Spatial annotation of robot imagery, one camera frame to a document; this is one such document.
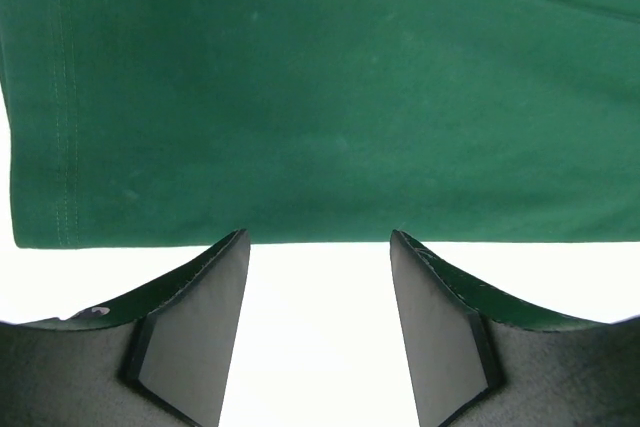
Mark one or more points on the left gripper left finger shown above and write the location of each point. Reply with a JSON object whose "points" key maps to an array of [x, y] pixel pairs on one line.
{"points": [[158, 355]]}

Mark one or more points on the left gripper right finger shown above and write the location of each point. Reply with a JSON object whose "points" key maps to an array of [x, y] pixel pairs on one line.
{"points": [[479, 356]]}

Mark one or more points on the green t shirt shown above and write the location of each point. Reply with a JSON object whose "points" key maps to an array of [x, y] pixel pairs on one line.
{"points": [[173, 122]]}

